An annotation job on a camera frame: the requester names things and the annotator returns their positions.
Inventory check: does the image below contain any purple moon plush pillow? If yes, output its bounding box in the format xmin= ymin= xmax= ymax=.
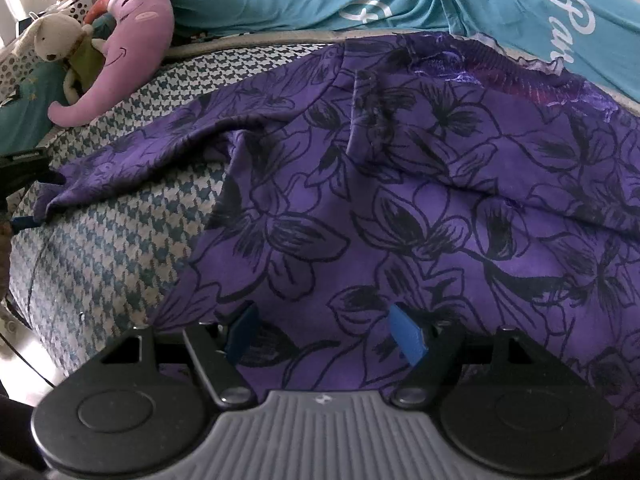
xmin=48 ymin=0 xmax=176 ymax=128

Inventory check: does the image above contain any black cable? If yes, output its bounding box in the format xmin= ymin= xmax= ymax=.
xmin=0 ymin=330 xmax=56 ymax=391

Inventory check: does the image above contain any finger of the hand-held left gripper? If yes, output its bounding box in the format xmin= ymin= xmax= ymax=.
xmin=0 ymin=152 xmax=66 ymax=196
xmin=7 ymin=214 xmax=41 ymax=233

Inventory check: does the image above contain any houndstooth bed mat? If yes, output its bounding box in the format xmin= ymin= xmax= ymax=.
xmin=7 ymin=40 xmax=361 ymax=391

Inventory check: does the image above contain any white rabbit plush toy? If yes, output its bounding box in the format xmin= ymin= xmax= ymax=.
xmin=12 ymin=12 xmax=108 ymax=106

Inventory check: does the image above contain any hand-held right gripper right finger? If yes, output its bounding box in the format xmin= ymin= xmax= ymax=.
xmin=387 ymin=302 xmax=546 ymax=408

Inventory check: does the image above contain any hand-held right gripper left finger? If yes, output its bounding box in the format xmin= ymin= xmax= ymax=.
xmin=100 ymin=300 xmax=261 ymax=408

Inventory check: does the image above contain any purple floral garment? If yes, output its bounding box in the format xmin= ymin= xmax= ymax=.
xmin=37 ymin=30 xmax=640 ymax=441

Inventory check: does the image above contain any teal pillow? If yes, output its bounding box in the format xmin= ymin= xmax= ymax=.
xmin=0 ymin=67 xmax=76 ymax=153

